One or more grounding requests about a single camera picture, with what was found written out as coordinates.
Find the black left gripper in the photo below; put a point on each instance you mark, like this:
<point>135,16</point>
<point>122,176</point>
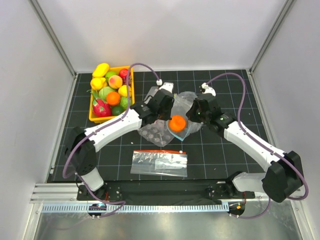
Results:
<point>167,116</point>

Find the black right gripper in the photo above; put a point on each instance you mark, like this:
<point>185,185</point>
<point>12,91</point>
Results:
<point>191,113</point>

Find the blue zipper clear bag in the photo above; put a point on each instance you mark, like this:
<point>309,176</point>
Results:
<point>182,104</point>

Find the small orange tangerine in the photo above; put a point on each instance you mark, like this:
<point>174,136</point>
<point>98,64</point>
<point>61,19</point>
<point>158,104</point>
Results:
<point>177,123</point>

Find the bumpy green lime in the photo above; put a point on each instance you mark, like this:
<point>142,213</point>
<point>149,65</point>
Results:
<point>125,102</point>

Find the dark green avocado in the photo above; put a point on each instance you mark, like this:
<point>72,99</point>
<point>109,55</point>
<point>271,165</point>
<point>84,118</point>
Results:
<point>117,110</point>

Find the large orange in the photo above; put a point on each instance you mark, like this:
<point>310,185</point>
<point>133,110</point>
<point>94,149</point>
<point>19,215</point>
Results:
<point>113,98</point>

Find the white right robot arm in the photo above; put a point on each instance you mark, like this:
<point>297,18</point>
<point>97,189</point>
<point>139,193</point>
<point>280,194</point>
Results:
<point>282,172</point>

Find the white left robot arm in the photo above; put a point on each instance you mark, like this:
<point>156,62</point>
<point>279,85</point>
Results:
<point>83,144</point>

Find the pink zipper dotted bag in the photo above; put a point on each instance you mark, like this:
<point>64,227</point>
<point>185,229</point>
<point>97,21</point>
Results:
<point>154,131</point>

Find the red zipper clear bag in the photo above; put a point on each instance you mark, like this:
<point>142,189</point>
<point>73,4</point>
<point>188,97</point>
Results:
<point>160,162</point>

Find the yellow lemon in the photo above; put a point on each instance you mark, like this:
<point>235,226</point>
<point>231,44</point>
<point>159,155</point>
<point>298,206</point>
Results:
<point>124,92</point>

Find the yellow plastic fruit tray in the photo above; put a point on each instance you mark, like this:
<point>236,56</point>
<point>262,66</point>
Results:
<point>129,81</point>

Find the red pomegranate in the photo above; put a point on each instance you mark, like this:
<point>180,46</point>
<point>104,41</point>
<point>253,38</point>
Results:
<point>123,73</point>

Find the peach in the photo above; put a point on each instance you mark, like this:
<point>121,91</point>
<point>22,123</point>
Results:
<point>115,81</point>

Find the green cabbage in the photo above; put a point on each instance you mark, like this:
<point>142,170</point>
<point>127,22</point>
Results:
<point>102,94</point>

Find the pink dragon fruit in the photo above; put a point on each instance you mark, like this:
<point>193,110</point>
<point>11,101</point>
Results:
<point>100,107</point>

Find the green apple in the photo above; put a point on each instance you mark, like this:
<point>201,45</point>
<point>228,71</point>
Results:
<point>110,74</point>

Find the yellow starfruit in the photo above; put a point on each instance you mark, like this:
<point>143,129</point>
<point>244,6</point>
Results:
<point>97,83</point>

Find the yellow mango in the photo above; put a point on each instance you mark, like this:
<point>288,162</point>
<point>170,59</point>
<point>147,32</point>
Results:
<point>101,70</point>

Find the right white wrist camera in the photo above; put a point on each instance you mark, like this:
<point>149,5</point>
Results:
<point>206,89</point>

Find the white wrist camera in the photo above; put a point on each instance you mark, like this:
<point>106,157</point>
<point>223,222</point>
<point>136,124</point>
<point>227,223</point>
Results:
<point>168,86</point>
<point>206,89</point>

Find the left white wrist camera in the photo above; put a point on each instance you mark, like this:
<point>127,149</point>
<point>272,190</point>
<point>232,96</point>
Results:
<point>168,86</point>

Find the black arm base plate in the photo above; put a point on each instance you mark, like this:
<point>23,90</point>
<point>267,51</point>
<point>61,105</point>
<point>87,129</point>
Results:
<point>171,192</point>

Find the perforated metal rail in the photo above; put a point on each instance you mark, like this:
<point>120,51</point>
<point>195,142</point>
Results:
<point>99,207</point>

